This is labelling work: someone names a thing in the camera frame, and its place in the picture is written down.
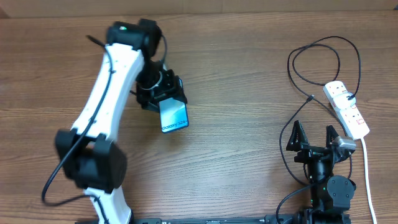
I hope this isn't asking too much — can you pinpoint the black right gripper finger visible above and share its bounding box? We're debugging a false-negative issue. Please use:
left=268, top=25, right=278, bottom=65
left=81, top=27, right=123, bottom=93
left=326, top=125, right=339, bottom=148
left=286, top=120, right=310, bottom=152

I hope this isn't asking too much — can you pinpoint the Samsung Galaxy smartphone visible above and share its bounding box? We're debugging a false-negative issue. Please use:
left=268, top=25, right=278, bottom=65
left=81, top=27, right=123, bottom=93
left=159, top=98, right=189, bottom=133

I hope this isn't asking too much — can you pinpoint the black USB charging cable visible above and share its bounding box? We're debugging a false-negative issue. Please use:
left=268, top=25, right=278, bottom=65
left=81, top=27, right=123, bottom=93
left=279, top=35, right=362, bottom=187

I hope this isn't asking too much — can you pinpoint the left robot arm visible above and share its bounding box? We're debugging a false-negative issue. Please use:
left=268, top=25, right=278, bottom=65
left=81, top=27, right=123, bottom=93
left=55, top=19, right=189, bottom=223

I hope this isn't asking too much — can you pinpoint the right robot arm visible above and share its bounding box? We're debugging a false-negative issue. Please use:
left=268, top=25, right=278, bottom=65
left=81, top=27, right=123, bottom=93
left=286, top=120, right=356, bottom=223

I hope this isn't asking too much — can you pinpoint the white charger adapter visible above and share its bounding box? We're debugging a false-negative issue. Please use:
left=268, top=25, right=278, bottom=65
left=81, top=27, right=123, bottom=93
left=332, top=92, right=356, bottom=111

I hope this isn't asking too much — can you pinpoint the white power strip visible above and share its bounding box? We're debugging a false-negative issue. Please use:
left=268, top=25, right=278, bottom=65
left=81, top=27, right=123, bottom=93
left=323, top=81, right=370, bottom=140

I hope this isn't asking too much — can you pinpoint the brown cardboard backdrop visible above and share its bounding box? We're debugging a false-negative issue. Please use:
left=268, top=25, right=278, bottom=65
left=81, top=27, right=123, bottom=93
left=1, top=0, right=397, bottom=18

